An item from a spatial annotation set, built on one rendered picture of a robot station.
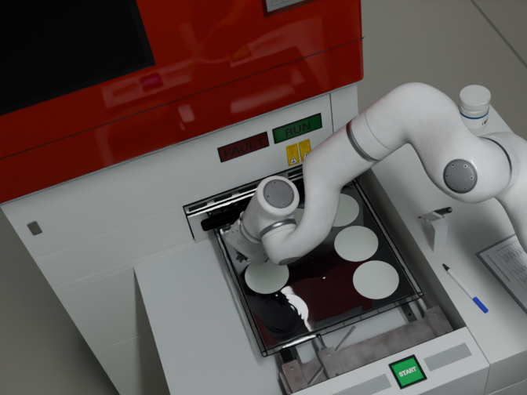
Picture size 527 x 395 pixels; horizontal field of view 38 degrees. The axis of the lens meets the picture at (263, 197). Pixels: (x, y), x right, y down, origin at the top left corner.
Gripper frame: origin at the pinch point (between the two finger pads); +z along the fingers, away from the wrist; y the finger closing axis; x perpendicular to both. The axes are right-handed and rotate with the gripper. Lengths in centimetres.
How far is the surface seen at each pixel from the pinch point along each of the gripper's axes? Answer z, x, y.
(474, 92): -23, 58, 22
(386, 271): -7.8, 13.1, 28.2
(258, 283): 2.1, -3.0, 6.6
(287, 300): -1.2, -3.6, 14.0
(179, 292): 17.5, -10.4, -7.5
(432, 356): -20.8, -3.7, 42.6
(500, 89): 85, 170, 42
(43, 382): 120, -30, -34
